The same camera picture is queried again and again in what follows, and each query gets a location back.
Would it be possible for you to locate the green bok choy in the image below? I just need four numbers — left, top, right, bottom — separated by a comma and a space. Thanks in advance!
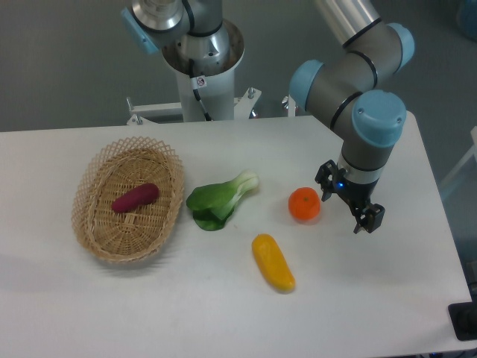
186, 170, 259, 231

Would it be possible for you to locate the black device at table edge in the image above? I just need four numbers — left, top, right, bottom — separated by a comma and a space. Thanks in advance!
448, 301, 476, 342

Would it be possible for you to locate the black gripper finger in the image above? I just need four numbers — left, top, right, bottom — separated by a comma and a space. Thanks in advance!
353, 204, 385, 234
315, 160, 337, 201

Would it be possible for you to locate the orange tangerine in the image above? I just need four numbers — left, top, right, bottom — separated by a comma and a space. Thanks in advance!
288, 187, 320, 221

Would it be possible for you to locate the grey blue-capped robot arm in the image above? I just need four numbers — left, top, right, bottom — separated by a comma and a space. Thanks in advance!
121, 1, 414, 232

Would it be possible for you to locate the white metal base frame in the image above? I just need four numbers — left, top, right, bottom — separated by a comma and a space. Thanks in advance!
126, 87, 300, 125

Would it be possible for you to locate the white frame right edge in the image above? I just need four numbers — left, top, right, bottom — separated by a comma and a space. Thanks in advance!
440, 127, 476, 192

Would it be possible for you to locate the purple sweet potato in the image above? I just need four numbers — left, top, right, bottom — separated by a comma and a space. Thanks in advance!
111, 183, 159, 213

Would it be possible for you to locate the black cable on pedestal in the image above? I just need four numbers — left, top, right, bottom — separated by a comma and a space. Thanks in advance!
188, 58, 213, 122

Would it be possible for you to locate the yellow squash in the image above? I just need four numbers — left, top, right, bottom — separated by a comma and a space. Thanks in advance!
251, 233, 296, 293

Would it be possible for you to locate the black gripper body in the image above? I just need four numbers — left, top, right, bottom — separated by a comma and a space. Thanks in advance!
333, 163, 381, 213

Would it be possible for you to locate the woven wicker basket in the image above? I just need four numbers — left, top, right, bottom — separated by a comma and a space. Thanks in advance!
72, 136, 183, 263

